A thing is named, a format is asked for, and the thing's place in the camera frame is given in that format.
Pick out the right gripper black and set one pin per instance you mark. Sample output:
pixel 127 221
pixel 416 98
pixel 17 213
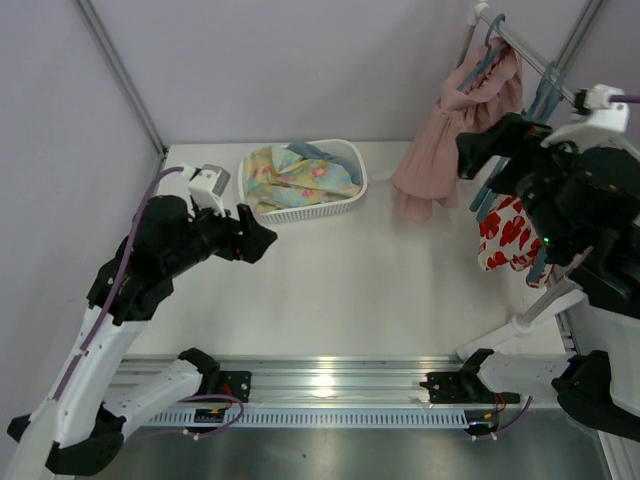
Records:
pixel 493 148

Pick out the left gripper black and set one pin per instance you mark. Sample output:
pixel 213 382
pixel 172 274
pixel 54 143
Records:
pixel 239 238

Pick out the pink skirt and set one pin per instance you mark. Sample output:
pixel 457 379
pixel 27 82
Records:
pixel 427 174

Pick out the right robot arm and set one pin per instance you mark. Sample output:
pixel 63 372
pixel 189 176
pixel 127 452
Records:
pixel 600 389

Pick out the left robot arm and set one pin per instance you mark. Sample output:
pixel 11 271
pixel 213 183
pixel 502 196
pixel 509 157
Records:
pixel 77 430

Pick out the teal hanger with garment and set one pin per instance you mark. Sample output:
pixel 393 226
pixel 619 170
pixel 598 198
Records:
pixel 537 268

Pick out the yellow floral garment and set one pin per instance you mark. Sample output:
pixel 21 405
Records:
pixel 274 178

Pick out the blue garment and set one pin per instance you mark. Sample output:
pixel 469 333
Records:
pixel 309 151

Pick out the red poppy floral garment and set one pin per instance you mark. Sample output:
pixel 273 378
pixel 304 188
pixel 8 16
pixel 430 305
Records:
pixel 507 237

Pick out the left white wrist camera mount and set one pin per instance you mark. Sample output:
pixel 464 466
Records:
pixel 206 185

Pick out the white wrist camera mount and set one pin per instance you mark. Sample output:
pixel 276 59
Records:
pixel 206 185
pixel 602 116

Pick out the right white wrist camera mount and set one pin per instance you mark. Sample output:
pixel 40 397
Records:
pixel 602 116

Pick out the aluminium mounting rail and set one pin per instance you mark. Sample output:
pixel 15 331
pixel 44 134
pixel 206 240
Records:
pixel 338 381

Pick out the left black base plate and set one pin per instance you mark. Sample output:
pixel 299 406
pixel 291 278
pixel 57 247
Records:
pixel 235 383

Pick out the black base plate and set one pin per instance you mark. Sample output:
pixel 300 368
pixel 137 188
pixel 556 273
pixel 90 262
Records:
pixel 235 383
pixel 454 387

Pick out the white slotted cable duct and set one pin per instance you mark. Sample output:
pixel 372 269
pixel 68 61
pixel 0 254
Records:
pixel 416 418

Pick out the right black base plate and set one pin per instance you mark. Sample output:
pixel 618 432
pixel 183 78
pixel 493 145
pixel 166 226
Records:
pixel 454 387

